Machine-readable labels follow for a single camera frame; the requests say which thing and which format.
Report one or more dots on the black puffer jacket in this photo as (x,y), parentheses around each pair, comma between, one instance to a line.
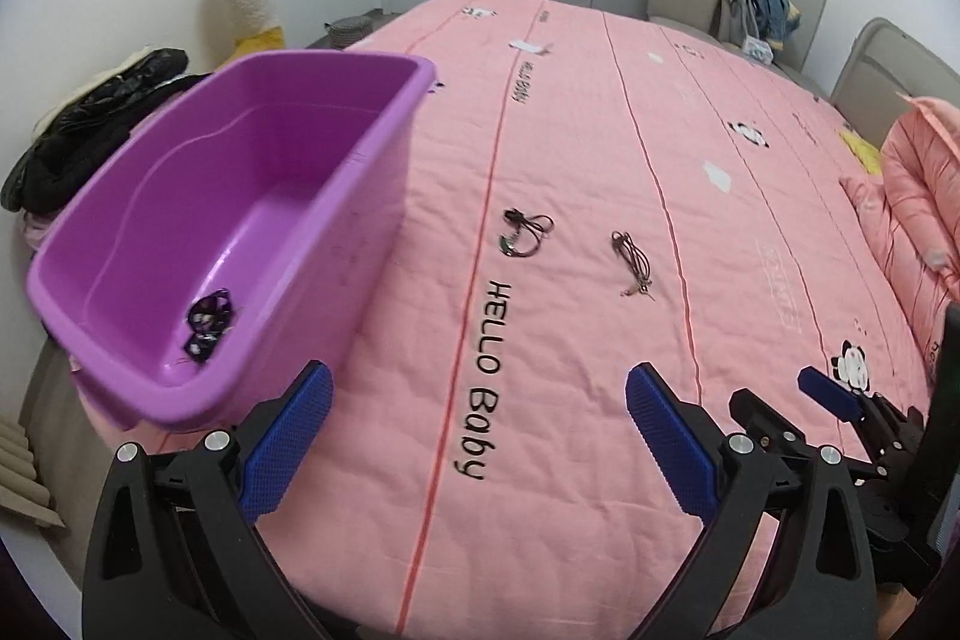
(97,107)

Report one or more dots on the folded pink quilt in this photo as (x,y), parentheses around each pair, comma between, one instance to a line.
(922,197)

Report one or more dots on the black bow charm with clasp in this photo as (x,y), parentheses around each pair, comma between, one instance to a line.
(210,313)

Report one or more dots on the purple plastic tub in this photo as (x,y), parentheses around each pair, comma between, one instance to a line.
(225,175)

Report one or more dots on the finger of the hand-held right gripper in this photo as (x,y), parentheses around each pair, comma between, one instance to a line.
(829,388)
(765,415)

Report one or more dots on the small yellow cloth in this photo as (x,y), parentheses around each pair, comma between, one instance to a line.
(862,148)

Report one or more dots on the grey woven basket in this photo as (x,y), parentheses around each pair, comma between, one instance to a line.
(349,30)

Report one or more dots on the beige ribbed cushion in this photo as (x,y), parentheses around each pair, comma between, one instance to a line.
(26,475)

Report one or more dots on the pile of clothes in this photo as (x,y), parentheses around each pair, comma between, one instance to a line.
(757,2)

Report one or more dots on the white paper tag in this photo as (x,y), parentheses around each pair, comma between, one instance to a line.
(525,45)

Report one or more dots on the pink printed bedspread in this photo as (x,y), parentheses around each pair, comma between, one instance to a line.
(600,122)

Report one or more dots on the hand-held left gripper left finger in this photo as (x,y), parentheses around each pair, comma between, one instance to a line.
(292,445)

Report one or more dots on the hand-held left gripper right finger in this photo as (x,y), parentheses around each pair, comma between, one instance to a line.
(667,445)

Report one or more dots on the beige padded headboard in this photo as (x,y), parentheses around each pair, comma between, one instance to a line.
(877,70)

